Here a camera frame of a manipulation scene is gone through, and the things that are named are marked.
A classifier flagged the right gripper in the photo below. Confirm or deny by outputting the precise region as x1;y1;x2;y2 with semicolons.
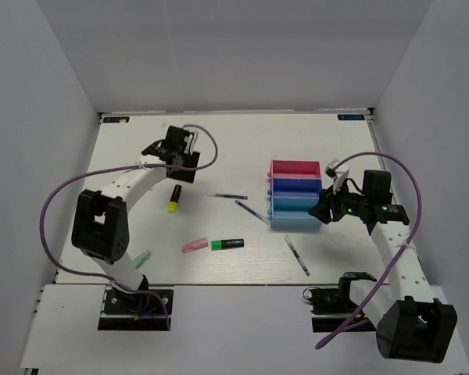
308;177;369;224

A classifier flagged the yellow highlighter black body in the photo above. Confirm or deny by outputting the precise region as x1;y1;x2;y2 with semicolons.
167;184;182;213

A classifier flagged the purple gel pen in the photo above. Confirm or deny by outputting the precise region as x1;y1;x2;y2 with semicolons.
206;192;249;200

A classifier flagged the blue gel pen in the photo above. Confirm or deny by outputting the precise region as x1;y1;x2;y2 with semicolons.
234;200;270;225

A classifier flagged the green gel pen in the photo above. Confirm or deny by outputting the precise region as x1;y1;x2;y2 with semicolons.
284;235;310;277

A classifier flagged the green highlighter black body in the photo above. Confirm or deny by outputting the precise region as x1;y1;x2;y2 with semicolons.
210;238;245;251

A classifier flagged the green transparent pen cap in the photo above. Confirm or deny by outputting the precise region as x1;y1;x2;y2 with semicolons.
133;251;152;269

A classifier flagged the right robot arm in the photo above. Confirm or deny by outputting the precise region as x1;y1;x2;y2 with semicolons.
309;166;457;363

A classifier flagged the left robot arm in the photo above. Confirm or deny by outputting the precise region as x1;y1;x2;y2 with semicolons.
71;126;200;312

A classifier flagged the light blue container bin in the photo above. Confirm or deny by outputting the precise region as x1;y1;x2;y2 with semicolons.
268;196;322;230

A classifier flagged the dark blue container bin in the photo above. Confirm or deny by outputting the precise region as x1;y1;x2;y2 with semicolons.
267;178;322;198

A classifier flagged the pink container bin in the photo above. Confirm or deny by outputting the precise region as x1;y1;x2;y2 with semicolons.
267;159;321;180

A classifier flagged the right corner label sticker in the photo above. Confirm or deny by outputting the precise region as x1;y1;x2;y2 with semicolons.
337;114;365;121

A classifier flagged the corner label sticker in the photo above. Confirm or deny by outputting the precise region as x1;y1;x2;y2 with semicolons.
102;116;130;123
337;114;365;121

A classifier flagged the left corner label sticker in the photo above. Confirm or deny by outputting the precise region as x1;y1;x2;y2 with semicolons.
102;116;130;123

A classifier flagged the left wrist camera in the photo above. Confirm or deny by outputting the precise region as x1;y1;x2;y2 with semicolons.
184;130;199;154

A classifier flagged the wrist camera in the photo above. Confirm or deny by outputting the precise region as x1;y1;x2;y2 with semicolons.
325;159;349;194
184;130;199;154

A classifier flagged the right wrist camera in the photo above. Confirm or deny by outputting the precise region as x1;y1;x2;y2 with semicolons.
325;159;349;194

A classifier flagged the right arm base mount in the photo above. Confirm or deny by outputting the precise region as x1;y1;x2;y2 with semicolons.
303;272;377;333

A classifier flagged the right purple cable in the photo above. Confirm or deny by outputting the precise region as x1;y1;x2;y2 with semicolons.
314;152;423;350

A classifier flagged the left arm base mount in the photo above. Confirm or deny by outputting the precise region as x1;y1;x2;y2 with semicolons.
98;287;174;332

